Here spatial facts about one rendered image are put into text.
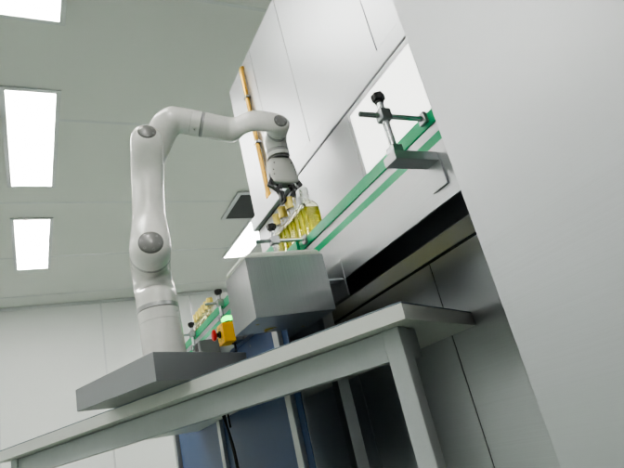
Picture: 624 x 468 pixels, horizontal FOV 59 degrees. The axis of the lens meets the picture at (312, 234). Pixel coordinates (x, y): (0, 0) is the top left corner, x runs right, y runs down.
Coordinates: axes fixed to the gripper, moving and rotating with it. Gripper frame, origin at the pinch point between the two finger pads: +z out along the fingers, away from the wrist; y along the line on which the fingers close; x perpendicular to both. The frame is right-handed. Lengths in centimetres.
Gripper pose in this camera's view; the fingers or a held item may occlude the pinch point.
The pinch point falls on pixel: (288, 198)
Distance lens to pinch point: 191.7
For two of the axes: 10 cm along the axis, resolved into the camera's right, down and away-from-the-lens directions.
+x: 4.2, -4.2, -8.1
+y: -8.8, 0.3, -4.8
